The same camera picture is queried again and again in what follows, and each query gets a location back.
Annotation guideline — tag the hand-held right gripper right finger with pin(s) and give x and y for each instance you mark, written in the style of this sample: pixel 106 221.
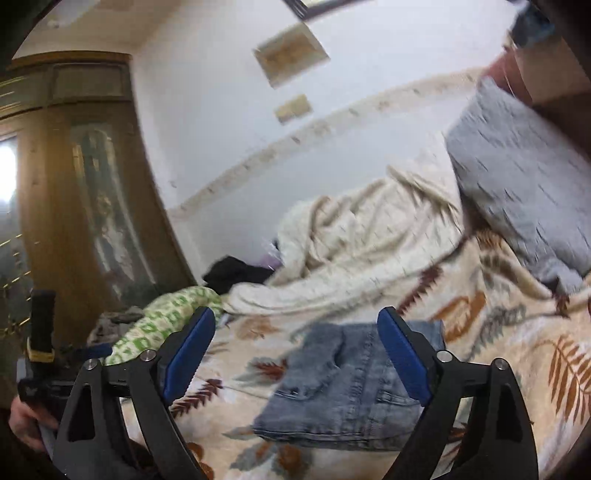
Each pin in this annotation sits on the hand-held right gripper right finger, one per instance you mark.
pixel 406 360

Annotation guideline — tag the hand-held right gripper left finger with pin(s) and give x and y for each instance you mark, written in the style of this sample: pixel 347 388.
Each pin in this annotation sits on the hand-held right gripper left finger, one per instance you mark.
pixel 187 355

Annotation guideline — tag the blue denim pants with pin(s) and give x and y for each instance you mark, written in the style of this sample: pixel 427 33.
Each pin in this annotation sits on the blue denim pants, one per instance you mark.
pixel 332 392

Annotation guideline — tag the person's left hand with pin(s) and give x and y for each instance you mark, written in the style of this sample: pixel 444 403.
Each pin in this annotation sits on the person's left hand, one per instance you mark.
pixel 27 422

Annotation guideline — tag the green patterned cloth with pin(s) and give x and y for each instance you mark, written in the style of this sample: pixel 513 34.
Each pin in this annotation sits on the green patterned cloth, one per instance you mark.
pixel 152 327

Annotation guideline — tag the grey crumpled cloth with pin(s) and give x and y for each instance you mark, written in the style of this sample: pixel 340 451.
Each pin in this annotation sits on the grey crumpled cloth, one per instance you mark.
pixel 113 325

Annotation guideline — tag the black cloth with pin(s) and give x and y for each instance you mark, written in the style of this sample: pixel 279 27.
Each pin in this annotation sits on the black cloth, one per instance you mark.
pixel 235 272

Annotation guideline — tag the leaf print blanket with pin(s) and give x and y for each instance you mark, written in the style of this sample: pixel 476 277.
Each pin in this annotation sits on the leaf print blanket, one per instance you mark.
pixel 508 314

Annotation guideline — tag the purple cloth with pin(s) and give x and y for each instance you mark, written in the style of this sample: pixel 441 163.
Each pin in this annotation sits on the purple cloth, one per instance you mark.
pixel 271 258

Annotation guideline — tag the cream printed duvet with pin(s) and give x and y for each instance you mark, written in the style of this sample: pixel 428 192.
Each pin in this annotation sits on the cream printed duvet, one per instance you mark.
pixel 346 244

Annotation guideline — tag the brown wooden wardrobe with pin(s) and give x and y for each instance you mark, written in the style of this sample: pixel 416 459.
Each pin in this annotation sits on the brown wooden wardrobe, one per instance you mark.
pixel 55 184

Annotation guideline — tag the grey quilted pillow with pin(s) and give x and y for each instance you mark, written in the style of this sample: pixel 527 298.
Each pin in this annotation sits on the grey quilted pillow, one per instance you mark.
pixel 521 184

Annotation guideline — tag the brown bed headboard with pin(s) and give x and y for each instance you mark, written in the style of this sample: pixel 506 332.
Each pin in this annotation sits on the brown bed headboard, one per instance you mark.
pixel 554 74

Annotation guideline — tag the dark denim cloth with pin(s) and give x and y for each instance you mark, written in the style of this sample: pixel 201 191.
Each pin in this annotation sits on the dark denim cloth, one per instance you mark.
pixel 533 25

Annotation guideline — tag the beige wall switch plate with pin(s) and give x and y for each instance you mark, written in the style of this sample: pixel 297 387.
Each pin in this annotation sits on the beige wall switch plate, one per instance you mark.
pixel 292 109

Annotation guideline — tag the beige wall panel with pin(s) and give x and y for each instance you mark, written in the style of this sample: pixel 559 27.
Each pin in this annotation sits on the beige wall panel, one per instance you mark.
pixel 291 55

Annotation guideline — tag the dark framed wall picture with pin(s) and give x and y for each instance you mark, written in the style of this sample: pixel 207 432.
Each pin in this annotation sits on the dark framed wall picture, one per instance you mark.
pixel 323 7

